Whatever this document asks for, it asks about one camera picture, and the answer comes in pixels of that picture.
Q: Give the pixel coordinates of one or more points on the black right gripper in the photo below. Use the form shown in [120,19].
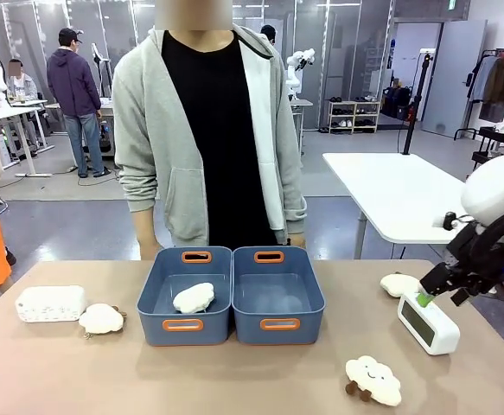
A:
[450,279]

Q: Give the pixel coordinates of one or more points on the white clock with dark display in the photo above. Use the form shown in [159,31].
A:
[437,330]

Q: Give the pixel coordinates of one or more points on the small white cloud plush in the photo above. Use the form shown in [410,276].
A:
[398,284]

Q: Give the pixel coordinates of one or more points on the smiling white cloud plush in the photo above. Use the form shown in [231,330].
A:
[374,378]

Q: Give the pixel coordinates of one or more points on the white cloud plush with keyring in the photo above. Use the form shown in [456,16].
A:
[101,319]

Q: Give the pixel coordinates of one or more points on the white clock with dotted back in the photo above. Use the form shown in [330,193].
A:
[50,302]

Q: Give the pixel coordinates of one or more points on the person's right forearm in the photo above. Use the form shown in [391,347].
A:
[145,222]

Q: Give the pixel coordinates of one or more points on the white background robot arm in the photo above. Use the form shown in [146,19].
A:
[297,73]

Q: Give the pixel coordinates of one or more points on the blue basket with clocks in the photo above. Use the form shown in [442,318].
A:
[312,298]

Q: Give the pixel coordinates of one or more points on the blue basket with plush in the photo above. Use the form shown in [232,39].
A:
[156,302]

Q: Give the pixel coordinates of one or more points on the person's left hand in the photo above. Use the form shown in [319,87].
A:
[297,242]

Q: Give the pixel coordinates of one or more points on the person's right hand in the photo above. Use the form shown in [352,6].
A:
[150,248]

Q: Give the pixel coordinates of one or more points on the large white table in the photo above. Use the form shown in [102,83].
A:
[398,194]

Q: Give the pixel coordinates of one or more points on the black utility cart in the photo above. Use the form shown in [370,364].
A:
[491,142]

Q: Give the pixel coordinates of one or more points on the black tripod pole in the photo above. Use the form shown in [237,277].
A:
[416,104]

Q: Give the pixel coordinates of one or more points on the wooden shoe rack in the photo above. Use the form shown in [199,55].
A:
[354,116]

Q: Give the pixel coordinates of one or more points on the black bags stack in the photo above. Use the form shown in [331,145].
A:
[396,101]

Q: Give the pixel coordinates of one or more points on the grey door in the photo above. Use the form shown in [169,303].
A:
[452,78]

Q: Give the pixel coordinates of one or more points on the clothes rack with coats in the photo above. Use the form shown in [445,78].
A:
[500,82]

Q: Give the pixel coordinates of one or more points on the plain white cloud plush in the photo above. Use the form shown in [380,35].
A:
[193,298]

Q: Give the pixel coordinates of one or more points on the person in grey hoodie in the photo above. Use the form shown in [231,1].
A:
[217,129]

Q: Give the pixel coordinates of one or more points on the person with black hair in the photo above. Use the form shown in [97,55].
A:
[269,33]

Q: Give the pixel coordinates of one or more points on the person in navy hoodie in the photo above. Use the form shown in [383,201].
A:
[74,95]

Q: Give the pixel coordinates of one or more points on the white standing desk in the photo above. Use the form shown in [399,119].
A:
[18,116]

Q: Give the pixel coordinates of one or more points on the seated person in grey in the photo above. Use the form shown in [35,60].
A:
[20,82]

